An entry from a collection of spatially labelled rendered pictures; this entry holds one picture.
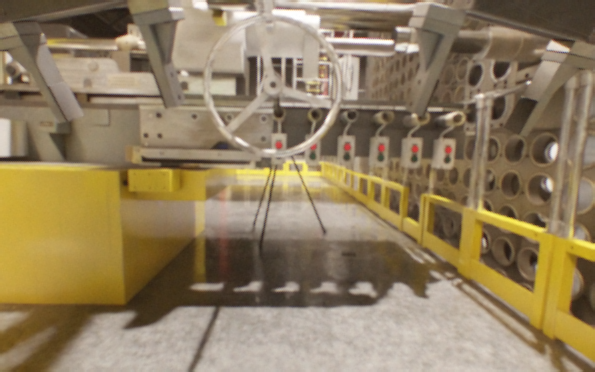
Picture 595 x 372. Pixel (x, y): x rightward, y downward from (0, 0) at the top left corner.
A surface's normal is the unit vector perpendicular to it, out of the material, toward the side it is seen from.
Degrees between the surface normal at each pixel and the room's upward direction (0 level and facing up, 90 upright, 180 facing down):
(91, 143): 90
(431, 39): 114
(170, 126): 90
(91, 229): 90
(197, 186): 90
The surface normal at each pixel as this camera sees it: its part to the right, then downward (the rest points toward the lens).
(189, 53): 0.04, 0.12
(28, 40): 0.99, -0.09
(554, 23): 0.07, 0.51
